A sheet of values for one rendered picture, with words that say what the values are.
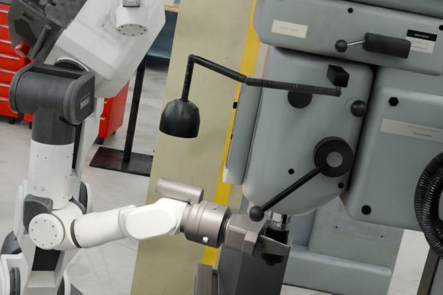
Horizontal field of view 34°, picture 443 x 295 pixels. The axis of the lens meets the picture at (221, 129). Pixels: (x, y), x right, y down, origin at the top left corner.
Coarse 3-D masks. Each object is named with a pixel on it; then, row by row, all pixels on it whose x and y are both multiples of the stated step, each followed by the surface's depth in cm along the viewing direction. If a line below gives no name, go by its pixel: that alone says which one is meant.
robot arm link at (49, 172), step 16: (32, 144) 154; (32, 160) 154; (48, 160) 153; (64, 160) 154; (32, 176) 154; (48, 176) 153; (64, 176) 155; (32, 192) 155; (48, 192) 154; (64, 192) 157; (32, 208) 154; (48, 208) 153; (32, 224) 154; (48, 224) 153; (32, 240) 155; (48, 240) 154
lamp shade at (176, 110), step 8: (168, 104) 131; (176, 104) 130; (184, 104) 130; (192, 104) 131; (168, 112) 130; (176, 112) 130; (184, 112) 130; (192, 112) 130; (160, 120) 132; (168, 120) 130; (176, 120) 129; (184, 120) 130; (192, 120) 130; (160, 128) 132; (168, 128) 130; (176, 128) 130; (184, 128) 130; (192, 128) 131; (176, 136) 130; (184, 136) 130; (192, 136) 131
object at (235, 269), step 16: (224, 256) 200; (240, 256) 184; (256, 256) 183; (288, 256) 185; (224, 272) 198; (240, 272) 184; (256, 272) 184; (272, 272) 185; (240, 288) 185; (256, 288) 186; (272, 288) 186
